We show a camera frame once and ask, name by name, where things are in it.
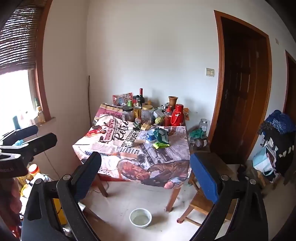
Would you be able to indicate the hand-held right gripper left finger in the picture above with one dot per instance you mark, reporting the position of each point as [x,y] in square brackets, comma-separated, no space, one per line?
[89,171]

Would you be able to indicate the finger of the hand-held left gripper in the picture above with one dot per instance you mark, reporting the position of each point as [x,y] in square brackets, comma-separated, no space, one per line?
[39,144]
[23,133]

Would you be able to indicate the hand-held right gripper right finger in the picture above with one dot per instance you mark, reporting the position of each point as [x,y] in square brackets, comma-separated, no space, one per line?
[203,176]

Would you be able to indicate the silver foil ball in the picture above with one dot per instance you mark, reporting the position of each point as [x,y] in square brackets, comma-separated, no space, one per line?
[130,144]

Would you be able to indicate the green snack wrapper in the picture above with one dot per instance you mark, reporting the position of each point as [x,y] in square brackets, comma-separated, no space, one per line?
[160,145]

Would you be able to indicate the blue white small packet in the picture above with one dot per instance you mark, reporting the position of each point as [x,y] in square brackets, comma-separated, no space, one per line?
[151,136]

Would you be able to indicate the white bowl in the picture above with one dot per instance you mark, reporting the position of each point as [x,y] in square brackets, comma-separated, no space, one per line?
[140,219]

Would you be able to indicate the small tan cardboard box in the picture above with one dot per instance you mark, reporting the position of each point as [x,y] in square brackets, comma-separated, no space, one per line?
[145,127]

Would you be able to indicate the dark teal bottle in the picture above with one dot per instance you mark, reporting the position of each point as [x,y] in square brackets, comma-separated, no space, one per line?
[16,122]

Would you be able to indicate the wooden stool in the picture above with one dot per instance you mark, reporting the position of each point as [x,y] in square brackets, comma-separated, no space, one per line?
[215,162]

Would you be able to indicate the white bottle orange cap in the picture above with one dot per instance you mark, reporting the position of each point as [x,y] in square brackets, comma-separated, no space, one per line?
[34,171]

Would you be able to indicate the yellow oil bottle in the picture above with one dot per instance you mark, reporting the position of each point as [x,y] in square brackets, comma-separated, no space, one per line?
[41,115]

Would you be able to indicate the red plastic bag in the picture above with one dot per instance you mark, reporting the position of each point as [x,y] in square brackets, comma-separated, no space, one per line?
[113,179]

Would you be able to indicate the glass jar brown contents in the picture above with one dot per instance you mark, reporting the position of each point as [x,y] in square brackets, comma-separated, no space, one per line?
[201,143]

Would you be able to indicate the wooden table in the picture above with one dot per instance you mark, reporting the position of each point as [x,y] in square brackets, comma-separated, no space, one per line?
[172,199]

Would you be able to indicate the black shoes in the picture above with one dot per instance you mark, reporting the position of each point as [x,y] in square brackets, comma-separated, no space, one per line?
[242,172]

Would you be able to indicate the green cloth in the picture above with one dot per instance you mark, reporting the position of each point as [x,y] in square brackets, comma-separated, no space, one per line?
[196,134]

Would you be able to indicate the yellow box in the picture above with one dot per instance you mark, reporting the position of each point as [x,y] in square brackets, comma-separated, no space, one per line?
[57,208]

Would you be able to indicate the clear glass jar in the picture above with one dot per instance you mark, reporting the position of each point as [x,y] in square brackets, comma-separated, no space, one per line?
[203,126]

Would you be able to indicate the light blue bag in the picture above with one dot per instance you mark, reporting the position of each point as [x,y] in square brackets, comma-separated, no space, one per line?
[261,160]

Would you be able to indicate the red thermos jug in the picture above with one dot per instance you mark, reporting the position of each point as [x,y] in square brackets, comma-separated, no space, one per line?
[178,115]

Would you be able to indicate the red sauce bottle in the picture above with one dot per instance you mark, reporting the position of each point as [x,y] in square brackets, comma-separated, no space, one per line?
[168,118]

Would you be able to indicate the plastic jar black lid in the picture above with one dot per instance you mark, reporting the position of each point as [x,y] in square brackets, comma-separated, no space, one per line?
[128,115]

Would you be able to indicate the small red white can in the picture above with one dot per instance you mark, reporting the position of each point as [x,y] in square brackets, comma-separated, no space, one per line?
[138,121]

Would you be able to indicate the yellow green spiky ball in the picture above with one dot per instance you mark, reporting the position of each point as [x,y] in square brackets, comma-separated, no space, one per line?
[158,120]

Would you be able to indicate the yellow label glass bottle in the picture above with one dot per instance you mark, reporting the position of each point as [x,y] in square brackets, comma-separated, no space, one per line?
[137,112]

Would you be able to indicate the grey green box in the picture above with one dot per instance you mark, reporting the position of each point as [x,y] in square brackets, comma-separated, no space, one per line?
[159,113]

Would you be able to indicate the red snack packet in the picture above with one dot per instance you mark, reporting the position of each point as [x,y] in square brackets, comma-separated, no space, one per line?
[120,99]

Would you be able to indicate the green capped bottle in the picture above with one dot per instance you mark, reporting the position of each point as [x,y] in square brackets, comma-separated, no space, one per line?
[129,103]

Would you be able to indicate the brown clay vase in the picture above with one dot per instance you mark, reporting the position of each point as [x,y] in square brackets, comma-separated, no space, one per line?
[173,102]

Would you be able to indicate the plastic jar gold lid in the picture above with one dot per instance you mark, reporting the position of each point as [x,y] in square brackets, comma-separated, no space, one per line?
[148,115]

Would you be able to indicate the black patterned cloth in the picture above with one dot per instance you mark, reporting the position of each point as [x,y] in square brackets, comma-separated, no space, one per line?
[282,148]

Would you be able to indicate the dark wine bottle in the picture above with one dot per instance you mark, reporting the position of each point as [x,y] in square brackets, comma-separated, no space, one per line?
[141,97]

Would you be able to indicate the dark wooden door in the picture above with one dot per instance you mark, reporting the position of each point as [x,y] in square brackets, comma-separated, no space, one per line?
[240,92]

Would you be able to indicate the brown bamboo window blind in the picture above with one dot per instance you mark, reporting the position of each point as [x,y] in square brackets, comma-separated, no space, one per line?
[18,41]

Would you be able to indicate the blue knitted cloth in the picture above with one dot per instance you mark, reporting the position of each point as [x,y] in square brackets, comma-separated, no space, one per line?
[279,120]

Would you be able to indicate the wooden window frame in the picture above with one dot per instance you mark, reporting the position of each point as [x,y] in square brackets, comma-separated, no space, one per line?
[42,69]

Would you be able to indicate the beige light switch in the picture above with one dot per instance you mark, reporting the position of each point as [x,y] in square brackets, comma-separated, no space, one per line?
[210,72]

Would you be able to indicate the wooden door frame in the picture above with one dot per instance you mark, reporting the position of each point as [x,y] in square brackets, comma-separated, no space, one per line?
[288,81]

